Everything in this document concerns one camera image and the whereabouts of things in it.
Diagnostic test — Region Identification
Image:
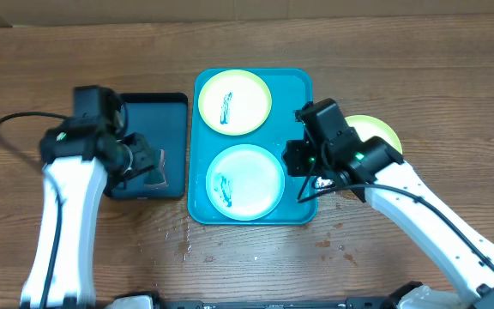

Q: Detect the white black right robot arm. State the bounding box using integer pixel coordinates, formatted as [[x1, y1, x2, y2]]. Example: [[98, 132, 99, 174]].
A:
[[282, 99, 494, 308]]

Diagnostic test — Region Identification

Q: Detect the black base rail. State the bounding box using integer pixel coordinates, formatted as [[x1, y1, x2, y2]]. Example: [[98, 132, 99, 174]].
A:
[[84, 281, 467, 309]]

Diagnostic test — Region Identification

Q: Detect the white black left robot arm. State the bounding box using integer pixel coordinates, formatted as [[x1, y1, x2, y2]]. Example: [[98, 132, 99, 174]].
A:
[[20, 86, 163, 308]]

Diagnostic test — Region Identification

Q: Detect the teal plastic tray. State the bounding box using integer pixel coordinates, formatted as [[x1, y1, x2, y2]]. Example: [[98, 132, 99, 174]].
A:
[[188, 68, 318, 225]]

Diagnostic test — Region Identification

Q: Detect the black sponge tray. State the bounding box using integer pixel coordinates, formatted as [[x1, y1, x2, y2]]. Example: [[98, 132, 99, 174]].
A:
[[105, 93, 188, 199]]

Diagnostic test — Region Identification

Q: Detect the yellow plate with blue stain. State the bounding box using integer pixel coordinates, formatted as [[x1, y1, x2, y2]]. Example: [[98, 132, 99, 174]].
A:
[[198, 70, 273, 136]]

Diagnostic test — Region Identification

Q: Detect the light blue plate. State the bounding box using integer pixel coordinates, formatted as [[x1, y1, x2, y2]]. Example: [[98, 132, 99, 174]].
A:
[[205, 144, 285, 221]]

